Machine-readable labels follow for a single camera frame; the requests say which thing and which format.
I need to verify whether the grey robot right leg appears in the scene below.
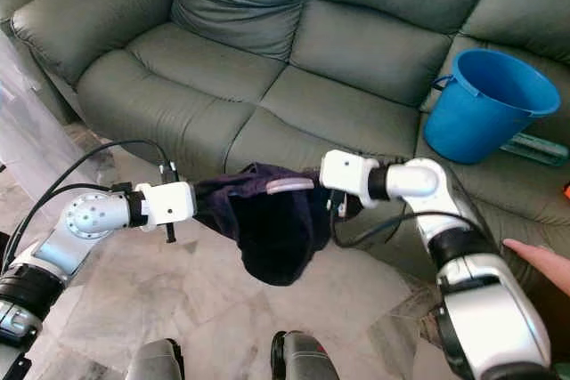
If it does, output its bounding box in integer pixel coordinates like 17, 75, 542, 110
272, 331, 341, 380

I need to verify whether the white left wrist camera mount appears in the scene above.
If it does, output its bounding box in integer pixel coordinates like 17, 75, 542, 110
138, 182, 198, 230

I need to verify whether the teal plastic strip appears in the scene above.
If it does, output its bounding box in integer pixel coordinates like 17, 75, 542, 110
497, 131, 570, 169

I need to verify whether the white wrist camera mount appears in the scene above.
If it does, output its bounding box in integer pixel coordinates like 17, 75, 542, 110
320, 149, 380, 200
138, 182, 198, 230

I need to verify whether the dark green leather sofa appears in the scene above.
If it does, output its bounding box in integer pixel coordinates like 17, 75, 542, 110
0, 0, 570, 310

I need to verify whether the white garment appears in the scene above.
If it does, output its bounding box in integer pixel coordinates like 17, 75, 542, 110
0, 31, 92, 212

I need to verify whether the grey robot leg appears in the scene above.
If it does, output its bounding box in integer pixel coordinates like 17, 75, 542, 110
125, 338, 190, 380
272, 331, 341, 380

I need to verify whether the person's hand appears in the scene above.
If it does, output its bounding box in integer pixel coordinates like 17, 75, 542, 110
502, 238, 570, 298

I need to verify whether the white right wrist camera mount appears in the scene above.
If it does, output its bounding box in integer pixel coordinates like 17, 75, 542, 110
320, 149, 380, 200

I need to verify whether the dark purple garment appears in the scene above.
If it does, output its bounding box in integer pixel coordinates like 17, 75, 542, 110
194, 162, 354, 289

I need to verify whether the blue plastic bucket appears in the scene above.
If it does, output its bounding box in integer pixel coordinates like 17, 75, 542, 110
422, 48, 564, 166

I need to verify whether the grey robot left leg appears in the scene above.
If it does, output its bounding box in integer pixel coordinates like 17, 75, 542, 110
125, 338, 190, 380

